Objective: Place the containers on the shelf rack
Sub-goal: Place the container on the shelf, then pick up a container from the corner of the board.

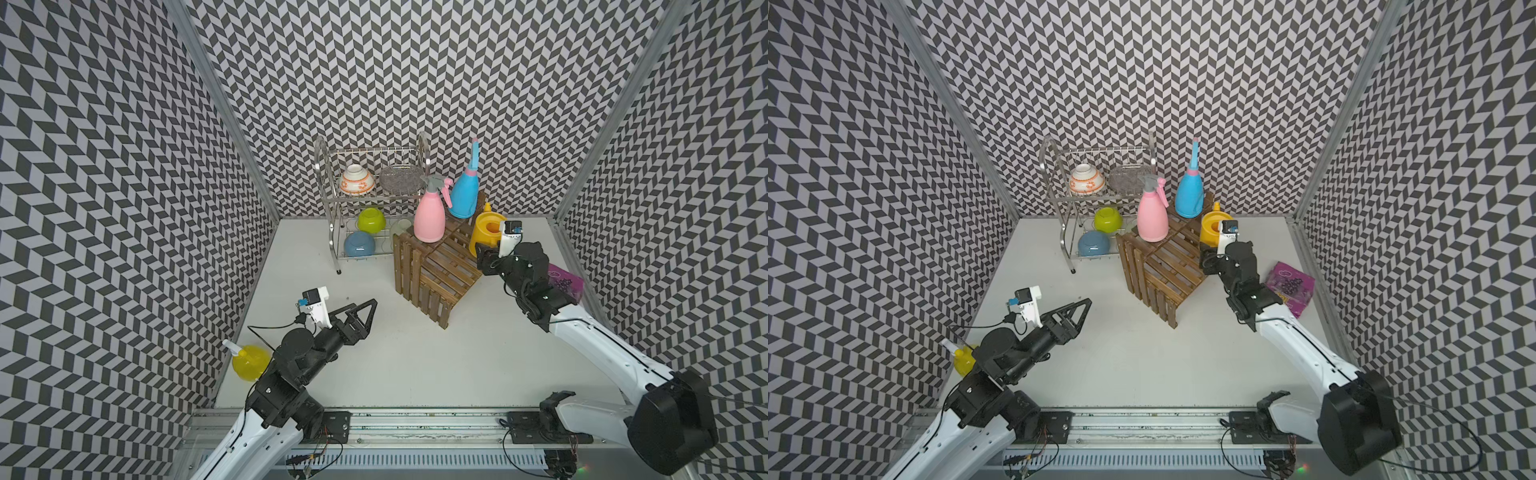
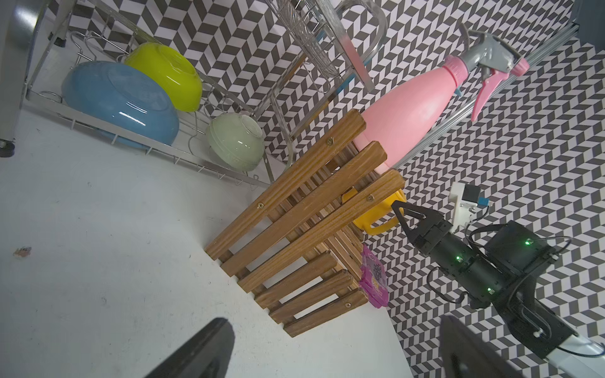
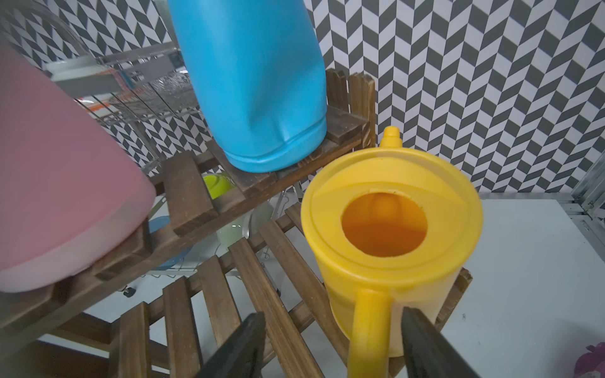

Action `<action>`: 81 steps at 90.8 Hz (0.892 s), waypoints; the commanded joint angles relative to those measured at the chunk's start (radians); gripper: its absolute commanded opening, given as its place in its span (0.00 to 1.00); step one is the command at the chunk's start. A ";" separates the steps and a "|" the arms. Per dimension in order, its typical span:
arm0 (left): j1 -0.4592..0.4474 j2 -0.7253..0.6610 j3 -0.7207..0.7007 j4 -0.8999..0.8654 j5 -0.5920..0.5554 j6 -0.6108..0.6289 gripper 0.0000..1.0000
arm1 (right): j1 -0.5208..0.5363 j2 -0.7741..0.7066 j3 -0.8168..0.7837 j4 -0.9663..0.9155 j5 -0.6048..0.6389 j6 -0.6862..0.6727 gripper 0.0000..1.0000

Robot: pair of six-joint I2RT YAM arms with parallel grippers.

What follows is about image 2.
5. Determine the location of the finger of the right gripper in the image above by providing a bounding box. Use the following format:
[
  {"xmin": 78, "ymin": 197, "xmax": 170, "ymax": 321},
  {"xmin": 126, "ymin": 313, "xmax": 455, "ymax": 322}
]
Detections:
[{"xmin": 392, "ymin": 200, "xmax": 437, "ymax": 234}]

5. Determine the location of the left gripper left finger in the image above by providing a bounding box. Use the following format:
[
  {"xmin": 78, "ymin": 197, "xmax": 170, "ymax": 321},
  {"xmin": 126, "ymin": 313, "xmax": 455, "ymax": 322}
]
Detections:
[{"xmin": 147, "ymin": 318, "xmax": 235, "ymax": 378}]

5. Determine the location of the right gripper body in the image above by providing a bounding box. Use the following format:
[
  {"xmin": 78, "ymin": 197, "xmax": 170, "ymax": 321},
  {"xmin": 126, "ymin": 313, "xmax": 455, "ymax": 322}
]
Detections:
[{"xmin": 407, "ymin": 214, "xmax": 454, "ymax": 258}]

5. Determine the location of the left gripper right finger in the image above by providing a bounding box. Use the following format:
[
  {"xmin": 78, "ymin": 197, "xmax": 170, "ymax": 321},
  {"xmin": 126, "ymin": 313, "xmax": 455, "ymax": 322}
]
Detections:
[{"xmin": 439, "ymin": 315, "xmax": 524, "ymax": 378}]

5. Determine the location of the yellow watering can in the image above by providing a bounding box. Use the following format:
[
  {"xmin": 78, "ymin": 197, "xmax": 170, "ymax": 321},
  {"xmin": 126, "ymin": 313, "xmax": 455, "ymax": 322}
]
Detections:
[{"xmin": 353, "ymin": 189, "xmax": 406, "ymax": 236}]

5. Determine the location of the pink spray bottle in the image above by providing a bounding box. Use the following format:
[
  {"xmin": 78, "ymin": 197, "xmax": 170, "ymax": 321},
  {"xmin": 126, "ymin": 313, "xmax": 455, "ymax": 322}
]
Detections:
[{"xmin": 353, "ymin": 24, "xmax": 529, "ymax": 174}]

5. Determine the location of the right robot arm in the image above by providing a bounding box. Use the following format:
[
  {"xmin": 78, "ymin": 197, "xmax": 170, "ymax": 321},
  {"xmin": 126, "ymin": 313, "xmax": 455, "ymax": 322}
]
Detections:
[{"xmin": 392, "ymin": 201, "xmax": 604, "ymax": 377}]

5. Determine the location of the wooden slatted shelf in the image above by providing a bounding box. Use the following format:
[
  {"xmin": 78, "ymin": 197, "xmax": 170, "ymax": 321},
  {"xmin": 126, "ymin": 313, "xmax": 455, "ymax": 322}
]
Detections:
[{"xmin": 205, "ymin": 110, "xmax": 405, "ymax": 337}]

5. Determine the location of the purple snack box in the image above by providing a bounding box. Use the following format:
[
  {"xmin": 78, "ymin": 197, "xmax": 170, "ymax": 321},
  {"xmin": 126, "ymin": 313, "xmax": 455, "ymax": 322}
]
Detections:
[{"xmin": 359, "ymin": 245, "xmax": 389, "ymax": 309}]

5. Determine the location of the pale green bowl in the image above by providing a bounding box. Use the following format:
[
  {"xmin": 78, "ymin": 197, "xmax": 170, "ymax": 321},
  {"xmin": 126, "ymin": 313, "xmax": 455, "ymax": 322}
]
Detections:
[{"xmin": 206, "ymin": 113, "xmax": 265, "ymax": 172}]

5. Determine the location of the metal dish rack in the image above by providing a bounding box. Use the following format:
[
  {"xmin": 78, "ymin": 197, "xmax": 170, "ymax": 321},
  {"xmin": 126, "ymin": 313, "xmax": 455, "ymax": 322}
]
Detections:
[{"xmin": 1, "ymin": 1, "xmax": 386, "ymax": 187}]

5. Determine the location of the blue bowl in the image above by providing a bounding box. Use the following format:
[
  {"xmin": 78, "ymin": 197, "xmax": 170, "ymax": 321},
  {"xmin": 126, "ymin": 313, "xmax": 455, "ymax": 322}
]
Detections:
[{"xmin": 61, "ymin": 61, "xmax": 180, "ymax": 146}]

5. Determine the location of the lime green bowl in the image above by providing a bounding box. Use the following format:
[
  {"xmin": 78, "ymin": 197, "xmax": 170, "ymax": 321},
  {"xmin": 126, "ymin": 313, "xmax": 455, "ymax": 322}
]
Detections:
[{"xmin": 124, "ymin": 43, "xmax": 203, "ymax": 112}]

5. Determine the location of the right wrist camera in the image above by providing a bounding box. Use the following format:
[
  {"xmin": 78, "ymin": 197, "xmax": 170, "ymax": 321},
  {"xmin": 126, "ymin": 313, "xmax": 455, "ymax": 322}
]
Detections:
[{"xmin": 448, "ymin": 182, "xmax": 490, "ymax": 234}]

